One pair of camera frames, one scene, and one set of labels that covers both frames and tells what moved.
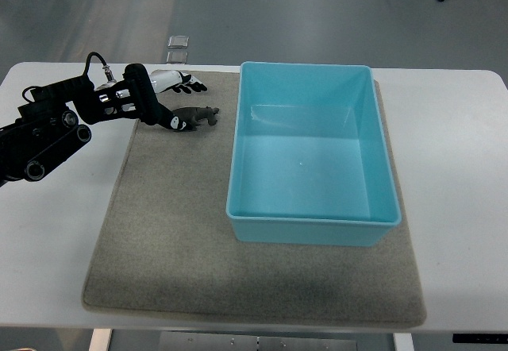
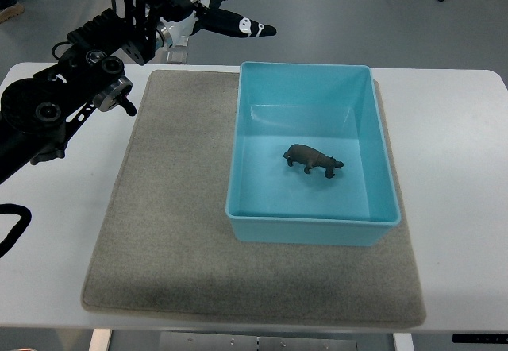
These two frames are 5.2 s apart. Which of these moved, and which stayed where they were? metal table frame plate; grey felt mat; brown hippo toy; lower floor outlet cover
Moved: brown hippo toy
Stayed: grey felt mat; metal table frame plate; lower floor outlet cover
